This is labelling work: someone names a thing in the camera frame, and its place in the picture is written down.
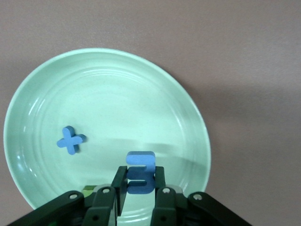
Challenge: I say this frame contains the green letter g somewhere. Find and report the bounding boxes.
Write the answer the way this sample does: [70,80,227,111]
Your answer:
[82,185,97,197]

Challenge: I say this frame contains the green plate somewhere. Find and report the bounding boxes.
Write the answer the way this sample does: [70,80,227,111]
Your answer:
[3,48,211,226]

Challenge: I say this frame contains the brown table cover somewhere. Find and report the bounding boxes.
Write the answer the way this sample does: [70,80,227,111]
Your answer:
[0,0,301,226]

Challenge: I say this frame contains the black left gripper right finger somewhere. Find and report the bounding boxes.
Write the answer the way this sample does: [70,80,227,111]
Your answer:
[150,166,253,226]

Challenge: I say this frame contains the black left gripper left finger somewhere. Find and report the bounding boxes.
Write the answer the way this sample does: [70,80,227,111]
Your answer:
[7,166,129,226]

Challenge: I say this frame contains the blue letter E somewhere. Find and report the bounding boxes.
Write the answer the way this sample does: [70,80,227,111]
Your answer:
[126,151,156,195]

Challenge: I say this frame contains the blue letter x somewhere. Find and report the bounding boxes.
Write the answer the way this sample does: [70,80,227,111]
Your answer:
[56,126,87,156]

